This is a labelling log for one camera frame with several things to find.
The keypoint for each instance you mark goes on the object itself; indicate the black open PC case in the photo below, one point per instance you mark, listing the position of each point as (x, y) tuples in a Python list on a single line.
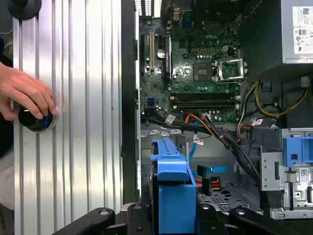
[(128, 98)]

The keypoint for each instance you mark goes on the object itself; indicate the person's bare hand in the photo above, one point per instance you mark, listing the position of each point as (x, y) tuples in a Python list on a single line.
[(22, 90)]

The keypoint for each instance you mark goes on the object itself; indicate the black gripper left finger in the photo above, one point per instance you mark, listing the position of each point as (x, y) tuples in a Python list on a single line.
[(137, 220)]

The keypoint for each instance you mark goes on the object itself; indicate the silver metal drive cage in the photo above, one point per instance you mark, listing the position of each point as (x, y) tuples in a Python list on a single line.
[(269, 171)]

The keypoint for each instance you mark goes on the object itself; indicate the hard disk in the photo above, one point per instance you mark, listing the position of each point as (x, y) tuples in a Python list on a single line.
[(176, 208)]

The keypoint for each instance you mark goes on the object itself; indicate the grey power supply unit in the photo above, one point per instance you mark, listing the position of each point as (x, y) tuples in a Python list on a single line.
[(288, 29)]

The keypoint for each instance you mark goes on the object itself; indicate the metal disk bay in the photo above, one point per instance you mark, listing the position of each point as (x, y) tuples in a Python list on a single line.
[(146, 156)]

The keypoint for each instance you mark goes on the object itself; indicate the small blue plug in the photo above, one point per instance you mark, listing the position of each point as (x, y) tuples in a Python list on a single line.
[(266, 87)]

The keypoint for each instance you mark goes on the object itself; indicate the silver coin battery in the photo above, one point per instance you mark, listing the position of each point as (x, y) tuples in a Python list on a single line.
[(160, 53)]

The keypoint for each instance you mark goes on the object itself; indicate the green motherboard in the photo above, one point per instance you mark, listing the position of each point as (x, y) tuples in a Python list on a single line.
[(185, 85)]

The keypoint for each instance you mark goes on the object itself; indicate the black round foot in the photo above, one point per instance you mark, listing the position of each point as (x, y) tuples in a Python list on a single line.
[(24, 8)]

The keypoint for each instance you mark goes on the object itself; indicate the short black expansion slot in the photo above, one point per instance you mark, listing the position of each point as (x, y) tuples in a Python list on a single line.
[(142, 54)]

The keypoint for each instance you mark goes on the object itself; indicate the CPU socket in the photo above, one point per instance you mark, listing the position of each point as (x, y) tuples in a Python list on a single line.
[(203, 72)]

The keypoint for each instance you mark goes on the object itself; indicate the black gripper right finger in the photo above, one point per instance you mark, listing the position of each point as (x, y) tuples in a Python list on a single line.
[(207, 220)]

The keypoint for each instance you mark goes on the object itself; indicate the metal socket cover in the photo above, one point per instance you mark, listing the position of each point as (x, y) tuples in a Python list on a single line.
[(230, 61)]

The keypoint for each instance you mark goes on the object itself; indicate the blue plastic drive latch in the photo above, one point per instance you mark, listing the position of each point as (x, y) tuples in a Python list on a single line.
[(293, 147)]

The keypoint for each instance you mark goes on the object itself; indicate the long black expansion slot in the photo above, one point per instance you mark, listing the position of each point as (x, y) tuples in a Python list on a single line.
[(167, 56)]

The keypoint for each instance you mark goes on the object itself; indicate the tan expansion slot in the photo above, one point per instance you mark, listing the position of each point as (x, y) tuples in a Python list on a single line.
[(152, 51)]

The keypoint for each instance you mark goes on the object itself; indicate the black RAM slot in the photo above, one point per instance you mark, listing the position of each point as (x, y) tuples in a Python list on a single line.
[(205, 95), (205, 107), (205, 98), (205, 103)]

